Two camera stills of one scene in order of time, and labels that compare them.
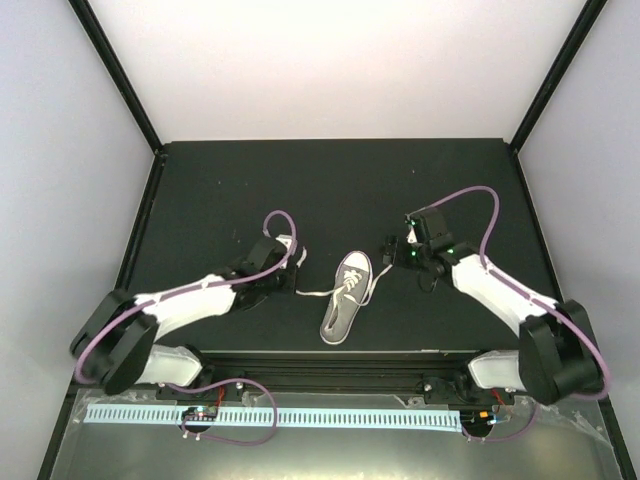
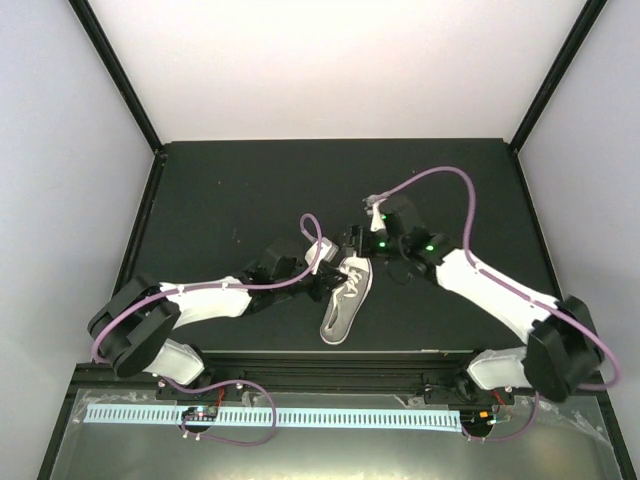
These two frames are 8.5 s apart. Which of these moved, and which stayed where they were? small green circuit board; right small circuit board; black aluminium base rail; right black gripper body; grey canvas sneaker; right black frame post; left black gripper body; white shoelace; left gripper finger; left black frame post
Moved: left black gripper body; left gripper finger; white shoelace; right black gripper body
Stayed: left black frame post; black aluminium base rail; small green circuit board; right black frame post; right small circuit board; grey canvas sneaker
